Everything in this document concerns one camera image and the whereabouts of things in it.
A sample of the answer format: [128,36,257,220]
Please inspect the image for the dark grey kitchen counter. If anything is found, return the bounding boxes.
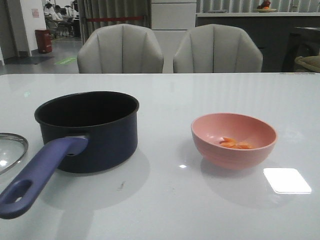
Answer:
[195,12,320,72]

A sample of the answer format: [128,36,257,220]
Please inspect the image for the red trash bin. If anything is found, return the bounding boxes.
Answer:
[35,29,52,54]

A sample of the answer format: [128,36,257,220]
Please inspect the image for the grey curtain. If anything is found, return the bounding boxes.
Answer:
[77,0,151,43]

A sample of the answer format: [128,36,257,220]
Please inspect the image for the beige sofa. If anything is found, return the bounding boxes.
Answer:
[294,55,320,73]

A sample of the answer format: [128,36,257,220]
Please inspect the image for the right grey upholstered chair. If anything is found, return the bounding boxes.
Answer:
[172,24,263,73]

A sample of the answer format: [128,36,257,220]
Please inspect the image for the fruit plate on counter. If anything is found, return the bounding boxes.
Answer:
[256,0,277,13]

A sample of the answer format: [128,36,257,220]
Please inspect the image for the red barrier belt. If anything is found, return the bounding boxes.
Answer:
[85,15,145,22]

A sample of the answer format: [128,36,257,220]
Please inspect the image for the white refrigerator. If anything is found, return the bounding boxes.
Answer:
[151,0,197,74]

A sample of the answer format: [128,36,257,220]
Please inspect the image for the dark blue saucepan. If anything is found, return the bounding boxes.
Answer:
[0,91,140,220]

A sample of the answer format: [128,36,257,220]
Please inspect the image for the glass lid blue knob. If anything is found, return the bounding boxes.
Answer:
[0,132,29,175]

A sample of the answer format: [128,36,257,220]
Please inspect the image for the orange ham slice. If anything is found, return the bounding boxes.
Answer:
[236,141,255,149]
[219,136,237,148]

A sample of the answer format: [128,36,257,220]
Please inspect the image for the grey upholstered chair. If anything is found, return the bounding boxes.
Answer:
[172,24,263,73]
[77,23,164,74]

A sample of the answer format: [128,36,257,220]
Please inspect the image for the pink plastic bowl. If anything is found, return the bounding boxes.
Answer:
[191,112,278,170]

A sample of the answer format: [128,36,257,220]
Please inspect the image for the person in background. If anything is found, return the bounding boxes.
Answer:
[44,1,63,23]

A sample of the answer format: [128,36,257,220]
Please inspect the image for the left grey upholstered chair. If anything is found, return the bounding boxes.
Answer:
[77,23,164,74]

